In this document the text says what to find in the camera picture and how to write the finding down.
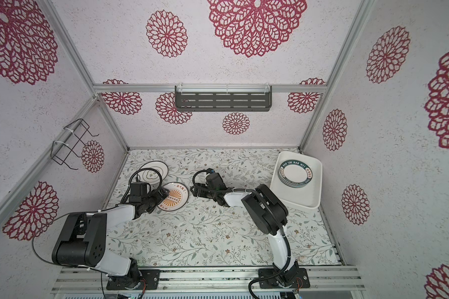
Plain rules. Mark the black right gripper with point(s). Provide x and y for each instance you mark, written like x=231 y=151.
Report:
x=201 y=190

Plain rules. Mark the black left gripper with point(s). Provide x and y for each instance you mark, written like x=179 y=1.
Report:
x=159 y=197

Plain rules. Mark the white plate thin green rim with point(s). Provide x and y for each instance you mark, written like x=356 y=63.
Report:
x=152 y=177

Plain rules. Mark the orange sunburst plate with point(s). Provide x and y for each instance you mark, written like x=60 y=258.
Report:
x=178 y=195

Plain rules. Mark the small green Hao Shi plate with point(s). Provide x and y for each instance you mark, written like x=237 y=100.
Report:
x=294 y=173

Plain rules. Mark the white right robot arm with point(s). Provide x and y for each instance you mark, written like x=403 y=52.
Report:
x=268 y=213

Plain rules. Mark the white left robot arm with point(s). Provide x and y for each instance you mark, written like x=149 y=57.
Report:
x=82 y=241

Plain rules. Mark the white plastic bin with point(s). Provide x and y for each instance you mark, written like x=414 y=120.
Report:
x=305 y=198

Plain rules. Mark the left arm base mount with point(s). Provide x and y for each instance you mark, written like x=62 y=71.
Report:
x=135 y=279

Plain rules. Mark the dark metal wall shelf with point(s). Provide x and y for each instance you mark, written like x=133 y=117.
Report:
x=223 y=99

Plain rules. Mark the black wire wall rack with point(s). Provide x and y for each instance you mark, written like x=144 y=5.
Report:
x=62 y=150

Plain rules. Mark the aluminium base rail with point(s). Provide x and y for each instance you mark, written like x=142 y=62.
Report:
x=216 y=279

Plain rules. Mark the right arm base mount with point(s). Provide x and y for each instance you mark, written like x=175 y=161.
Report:
x=294 y=278

